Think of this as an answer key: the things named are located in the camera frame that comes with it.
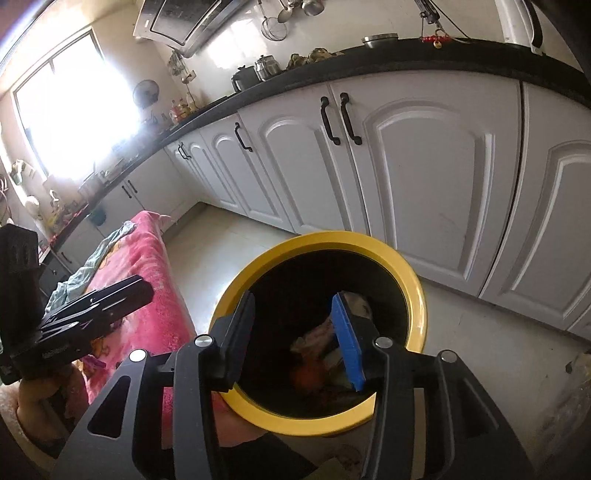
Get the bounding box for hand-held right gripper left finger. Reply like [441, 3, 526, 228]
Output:
[51, 291, 256, 480]

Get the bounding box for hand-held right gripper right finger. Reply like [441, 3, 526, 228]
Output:
[331, 292, 536, 480]

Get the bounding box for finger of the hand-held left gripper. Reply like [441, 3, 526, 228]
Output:
[41, 275, 155, 343]
[0, 226, 40, 298]

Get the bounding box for pink wrapper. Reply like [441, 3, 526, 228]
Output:
[290, 318, 341, 357]

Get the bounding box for red orange packet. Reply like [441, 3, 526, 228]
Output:
[290, 361, 327, 394]

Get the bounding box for yellow rimmed trash bin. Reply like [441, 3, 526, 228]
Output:
[209, 232, 426, 435]

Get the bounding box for person's left forearm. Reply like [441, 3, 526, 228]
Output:
[0, 383, 70, 459]

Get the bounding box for person's left hand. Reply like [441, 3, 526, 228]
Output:
[16, 371, 70, 418]

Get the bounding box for light blue cloth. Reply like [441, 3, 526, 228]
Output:
[46, 220, 137, 315]

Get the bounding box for pink printed blanket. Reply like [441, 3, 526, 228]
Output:
[46, 210, 197, 416]

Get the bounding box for steel cooking pot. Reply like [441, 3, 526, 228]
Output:
[78, 172, 105, 198]

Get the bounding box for black round seat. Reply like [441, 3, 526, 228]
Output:
[217, 431, 326, 480]

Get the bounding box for kitchen window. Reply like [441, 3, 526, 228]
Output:
[13, 28, 154, 177]

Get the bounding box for white lower cabinets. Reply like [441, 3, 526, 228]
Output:
[41, 76, 591, 334]

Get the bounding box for group of condiment bottles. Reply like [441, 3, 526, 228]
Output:
[168, 94, 200, 124]

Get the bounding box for round hanging strainer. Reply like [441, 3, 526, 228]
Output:
[132, 79, 160, 110]

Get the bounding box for clear plastic bag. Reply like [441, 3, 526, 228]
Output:
[544, 350, 591, 463]

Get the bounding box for hanging kitchen tools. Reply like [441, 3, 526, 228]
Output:
[168, 50, 195, 85]

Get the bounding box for black lidded pot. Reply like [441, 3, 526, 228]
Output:
[230, 65, 259, 92]

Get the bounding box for pile of ginger roots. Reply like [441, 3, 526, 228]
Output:
[286, 47, 345, 71]

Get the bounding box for black range hood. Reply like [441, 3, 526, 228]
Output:
[134, 0, 252, 59]

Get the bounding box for steel bowl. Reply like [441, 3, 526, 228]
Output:
[361, 32, 399, 48]

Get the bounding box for white electric kettle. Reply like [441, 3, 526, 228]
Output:
[494, 0, 546, 57]

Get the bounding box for wire skimmer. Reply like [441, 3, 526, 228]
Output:
[260, 0, 290, 40]

